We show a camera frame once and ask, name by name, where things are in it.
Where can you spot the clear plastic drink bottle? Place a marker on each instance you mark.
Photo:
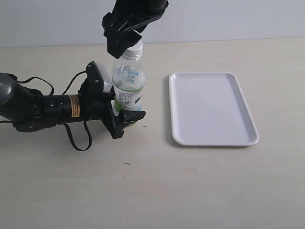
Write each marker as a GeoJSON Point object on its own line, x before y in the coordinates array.
{"type": "Point", "coordinates": [128, 80]}

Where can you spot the white bottle cap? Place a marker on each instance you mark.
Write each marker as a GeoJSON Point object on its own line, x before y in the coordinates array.
{"type": "Point", "coordinates": [137, 47]}

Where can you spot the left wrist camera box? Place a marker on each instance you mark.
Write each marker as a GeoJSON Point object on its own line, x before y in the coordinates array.
{"type": "Point", "coordinates": [98, 79]}

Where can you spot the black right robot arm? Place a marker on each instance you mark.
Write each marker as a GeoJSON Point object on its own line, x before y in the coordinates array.
{"type": "Point", "coordinates": [128, 19]}

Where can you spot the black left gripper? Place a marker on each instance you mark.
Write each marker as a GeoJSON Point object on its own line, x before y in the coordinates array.
{"type": "Point", "coordinates": [99, 107]}

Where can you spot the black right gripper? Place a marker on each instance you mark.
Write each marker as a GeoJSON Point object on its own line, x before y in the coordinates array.
{"type": "Point", "coordinates": [128, 17]}

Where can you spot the white rectangular plastic tray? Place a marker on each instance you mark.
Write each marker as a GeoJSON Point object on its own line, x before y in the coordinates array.
{"type": "Point", "coordinates": [209, 109]}

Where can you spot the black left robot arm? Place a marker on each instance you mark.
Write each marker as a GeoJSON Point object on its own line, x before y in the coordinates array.
{"type": "Point", "coordinates": [29, 110]}

